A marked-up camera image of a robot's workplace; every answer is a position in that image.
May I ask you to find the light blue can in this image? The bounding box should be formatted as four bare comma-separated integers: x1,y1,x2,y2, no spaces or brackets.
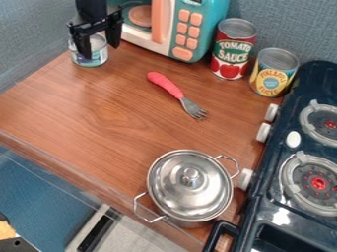
67,31,109,69

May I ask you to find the red tomato sauce can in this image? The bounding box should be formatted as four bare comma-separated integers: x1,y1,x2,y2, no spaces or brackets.
209,17,260,81

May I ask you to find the silver pot lid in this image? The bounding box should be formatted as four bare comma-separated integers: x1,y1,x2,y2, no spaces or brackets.
146,150,235,221

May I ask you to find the silver pot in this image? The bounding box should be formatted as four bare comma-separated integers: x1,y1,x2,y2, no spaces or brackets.
132,149,242,229

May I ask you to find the yellow pineapple can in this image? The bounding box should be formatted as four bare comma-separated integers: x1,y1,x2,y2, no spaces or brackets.
248,47,301,98

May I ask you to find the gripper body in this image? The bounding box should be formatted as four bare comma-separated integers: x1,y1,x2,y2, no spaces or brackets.
65,6,125,37

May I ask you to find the red-handled fork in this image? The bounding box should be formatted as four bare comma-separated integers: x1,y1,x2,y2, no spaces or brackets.
146,71,211,121

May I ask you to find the toy microwave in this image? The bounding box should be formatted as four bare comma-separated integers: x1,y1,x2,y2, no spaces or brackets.
106,0,233,64

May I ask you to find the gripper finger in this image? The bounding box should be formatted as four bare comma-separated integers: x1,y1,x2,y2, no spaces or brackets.
104,19,125,50
72,32,94,61

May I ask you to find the toy stove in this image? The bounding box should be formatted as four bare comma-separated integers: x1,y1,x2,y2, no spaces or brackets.
201,60,337,252

